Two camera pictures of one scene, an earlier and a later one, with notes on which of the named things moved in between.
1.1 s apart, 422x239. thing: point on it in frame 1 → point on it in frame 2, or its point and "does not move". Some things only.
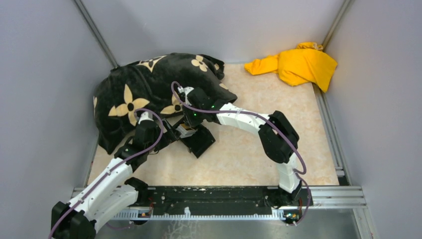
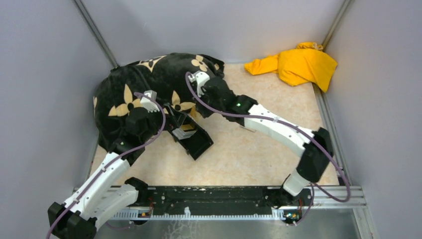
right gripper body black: [194, 118] → [217, 105]
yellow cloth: [307, 63] does not move
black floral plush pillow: [133, 94] does not move
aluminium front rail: [337, 197] does not move
